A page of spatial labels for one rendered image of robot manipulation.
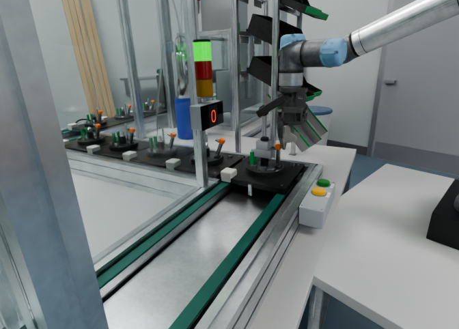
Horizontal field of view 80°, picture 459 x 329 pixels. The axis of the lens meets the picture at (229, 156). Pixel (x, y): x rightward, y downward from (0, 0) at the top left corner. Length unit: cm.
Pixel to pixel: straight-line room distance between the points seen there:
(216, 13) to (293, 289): 195
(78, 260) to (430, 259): 85
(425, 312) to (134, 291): 60
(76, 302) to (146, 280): 48
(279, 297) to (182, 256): 24
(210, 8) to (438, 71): 270
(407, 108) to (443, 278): 334
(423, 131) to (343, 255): 335
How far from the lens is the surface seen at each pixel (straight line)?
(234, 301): 55
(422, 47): 402
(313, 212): 82
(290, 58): 89
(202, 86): 82
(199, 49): 82
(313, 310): 130
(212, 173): 102
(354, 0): 441
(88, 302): 20
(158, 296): 64
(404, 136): 414
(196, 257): 71
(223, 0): 226
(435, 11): 91
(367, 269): 82
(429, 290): 82
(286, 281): 73
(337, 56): 84
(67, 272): 19
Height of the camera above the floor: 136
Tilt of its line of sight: 20 degrees down
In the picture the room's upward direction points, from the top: 2 degrees counter-clockwise
